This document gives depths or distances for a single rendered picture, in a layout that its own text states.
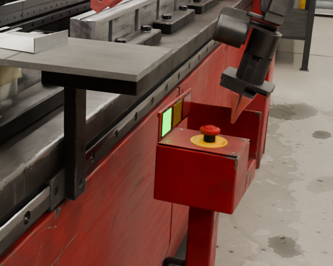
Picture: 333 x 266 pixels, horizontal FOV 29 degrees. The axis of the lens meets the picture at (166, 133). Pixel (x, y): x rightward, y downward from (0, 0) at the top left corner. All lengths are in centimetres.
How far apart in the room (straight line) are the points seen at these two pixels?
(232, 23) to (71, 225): 49
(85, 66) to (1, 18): 74
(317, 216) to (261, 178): 43
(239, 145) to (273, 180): 189
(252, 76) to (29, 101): 46
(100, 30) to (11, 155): 58
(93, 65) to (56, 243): 30
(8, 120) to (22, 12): 75
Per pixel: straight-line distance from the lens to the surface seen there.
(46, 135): 96
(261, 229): 265
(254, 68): 126
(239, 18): 125
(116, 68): 84
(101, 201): 117
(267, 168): 326
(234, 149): 121
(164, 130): 123
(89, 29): 138
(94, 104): 111
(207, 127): 123
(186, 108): 135
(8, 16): 159
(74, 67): 84
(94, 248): 118
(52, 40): 94
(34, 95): 106
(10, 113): 97
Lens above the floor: 120
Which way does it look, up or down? 19 degrees down
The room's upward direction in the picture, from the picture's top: 3 degrees clockwise
